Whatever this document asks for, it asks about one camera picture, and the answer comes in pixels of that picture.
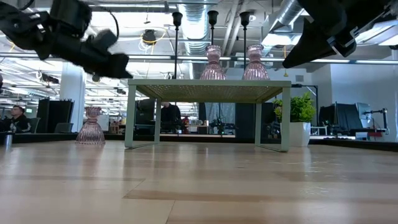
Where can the silver metal post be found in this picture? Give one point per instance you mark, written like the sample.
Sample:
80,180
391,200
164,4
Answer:
8,141

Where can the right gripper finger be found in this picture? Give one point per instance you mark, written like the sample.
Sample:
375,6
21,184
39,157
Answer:
323,12
314,43

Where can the green perforated metal shelf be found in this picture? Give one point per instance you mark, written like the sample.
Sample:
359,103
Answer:
211,83

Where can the black background robot arm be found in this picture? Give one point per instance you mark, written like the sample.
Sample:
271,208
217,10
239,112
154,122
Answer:
221,126

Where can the black monitor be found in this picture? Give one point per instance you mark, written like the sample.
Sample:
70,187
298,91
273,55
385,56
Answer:
346,118

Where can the black ceiling-mounted device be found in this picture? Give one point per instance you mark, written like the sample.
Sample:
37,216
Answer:
149,36

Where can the red box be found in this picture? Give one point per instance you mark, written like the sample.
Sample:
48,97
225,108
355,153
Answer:
374,134

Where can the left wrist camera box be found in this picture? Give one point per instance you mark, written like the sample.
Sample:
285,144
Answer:
104,39

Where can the black aluminium table frame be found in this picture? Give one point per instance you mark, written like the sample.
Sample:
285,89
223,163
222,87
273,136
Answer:
357,144

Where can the silver ventilation duct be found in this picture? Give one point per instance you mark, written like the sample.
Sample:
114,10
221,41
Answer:
286,15
194,31

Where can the yellow hanging pendant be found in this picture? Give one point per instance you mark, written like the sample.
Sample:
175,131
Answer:
285,75

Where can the person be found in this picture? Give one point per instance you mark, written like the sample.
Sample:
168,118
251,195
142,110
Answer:
18,123
171,116

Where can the tall black metal candlestick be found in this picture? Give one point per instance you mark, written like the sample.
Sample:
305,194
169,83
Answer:
177,18
213,17
245,18

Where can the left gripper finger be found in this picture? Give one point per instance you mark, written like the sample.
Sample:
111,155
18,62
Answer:
99,67
119,63

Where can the white cabinet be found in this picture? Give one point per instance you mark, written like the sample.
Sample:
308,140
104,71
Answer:
104,123

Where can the black curved pole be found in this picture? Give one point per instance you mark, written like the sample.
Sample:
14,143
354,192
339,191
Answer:
299,85

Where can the grey office chair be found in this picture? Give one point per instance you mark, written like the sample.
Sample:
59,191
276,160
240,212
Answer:
35,125
63,127

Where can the green plant white pot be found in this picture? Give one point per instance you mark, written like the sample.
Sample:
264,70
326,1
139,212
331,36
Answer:
298,109

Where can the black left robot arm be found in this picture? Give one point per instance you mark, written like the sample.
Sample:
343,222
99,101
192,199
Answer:
25,31

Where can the black cabinet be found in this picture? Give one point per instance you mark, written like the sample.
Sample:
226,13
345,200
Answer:
51,115

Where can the pink ribbed glass candle holder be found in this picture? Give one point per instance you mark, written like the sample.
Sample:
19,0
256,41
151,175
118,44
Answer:
255,70
90,132
213,70

